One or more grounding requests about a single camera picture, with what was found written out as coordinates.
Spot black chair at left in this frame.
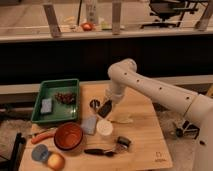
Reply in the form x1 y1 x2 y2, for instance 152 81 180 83
0 133 26 171

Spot red apple on ledge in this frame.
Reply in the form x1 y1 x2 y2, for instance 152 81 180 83
81 22 94 31

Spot black office chair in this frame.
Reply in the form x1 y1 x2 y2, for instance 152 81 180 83
141 0 198 28

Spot blue round lid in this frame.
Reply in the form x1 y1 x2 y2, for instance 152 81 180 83
31 144 49 162

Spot black handled tool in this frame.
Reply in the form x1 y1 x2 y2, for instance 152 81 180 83
84 149 115 157

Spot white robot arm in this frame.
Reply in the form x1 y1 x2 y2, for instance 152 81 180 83
105 58 213 171

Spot red-brown bowl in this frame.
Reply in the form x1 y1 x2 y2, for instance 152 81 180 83
54 122 83 151

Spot blue sponge in tray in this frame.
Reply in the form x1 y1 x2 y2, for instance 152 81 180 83
40 98 52 114

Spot small metal cup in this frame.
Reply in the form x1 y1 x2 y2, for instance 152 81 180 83
89 99 100 112

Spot dark grape bunch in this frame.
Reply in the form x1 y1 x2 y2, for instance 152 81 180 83
55 92 76 105

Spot black binder clip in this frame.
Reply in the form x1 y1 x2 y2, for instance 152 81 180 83
116 136 131 148

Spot orange round fruit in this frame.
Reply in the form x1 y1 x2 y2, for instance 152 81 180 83
47 153 65 171

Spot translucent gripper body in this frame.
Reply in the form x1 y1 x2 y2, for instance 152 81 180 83
104 99 118 112

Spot white paper cup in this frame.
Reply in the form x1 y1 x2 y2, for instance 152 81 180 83
96 119 113 138

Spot green plastic tray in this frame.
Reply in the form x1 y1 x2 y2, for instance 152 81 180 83
31 79 80 124

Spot black eraser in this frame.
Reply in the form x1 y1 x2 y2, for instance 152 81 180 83
98 100 112 118

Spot pale yellow banana peel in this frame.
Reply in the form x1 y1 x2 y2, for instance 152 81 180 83
110 114 133 124

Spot orange carrot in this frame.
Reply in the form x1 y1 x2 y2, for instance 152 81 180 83
31 132 55 144

